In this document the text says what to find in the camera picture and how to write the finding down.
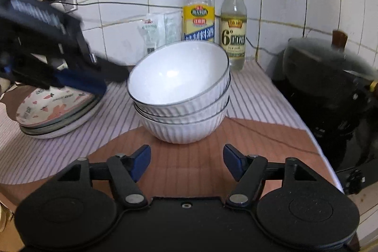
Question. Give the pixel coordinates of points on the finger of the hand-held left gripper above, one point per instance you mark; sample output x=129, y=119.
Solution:
x=112, y=70
x=82, y=82

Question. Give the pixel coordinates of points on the striped brown table cloth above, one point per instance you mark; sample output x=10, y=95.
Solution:
x=260, y=98

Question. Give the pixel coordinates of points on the white plate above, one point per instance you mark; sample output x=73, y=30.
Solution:
x=59, y=134

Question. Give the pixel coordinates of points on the yellow label oil bottle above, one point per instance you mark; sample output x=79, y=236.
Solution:
x=198, y=18

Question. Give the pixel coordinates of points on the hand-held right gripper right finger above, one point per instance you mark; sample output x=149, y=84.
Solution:
x=233, y=162

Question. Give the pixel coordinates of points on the clear plastic seasoning packet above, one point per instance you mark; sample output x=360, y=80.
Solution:
x=153, y=33

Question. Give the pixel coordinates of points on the black pot with lid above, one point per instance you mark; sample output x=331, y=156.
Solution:
x=319, y=86

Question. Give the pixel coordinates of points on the white ribbed bowl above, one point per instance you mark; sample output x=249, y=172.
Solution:
x=174, y=75
x=183, y=117
x=183, y=132

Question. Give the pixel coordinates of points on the clear vinegar bottle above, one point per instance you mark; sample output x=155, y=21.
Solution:
x=234, y=33

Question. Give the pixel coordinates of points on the black gas stove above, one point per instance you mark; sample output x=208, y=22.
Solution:
x=348, y=148

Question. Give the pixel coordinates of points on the pink rabbit print plate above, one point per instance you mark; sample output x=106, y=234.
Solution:
x=53, y=108

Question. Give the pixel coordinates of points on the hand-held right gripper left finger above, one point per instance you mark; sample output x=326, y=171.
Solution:
x=141, y=162

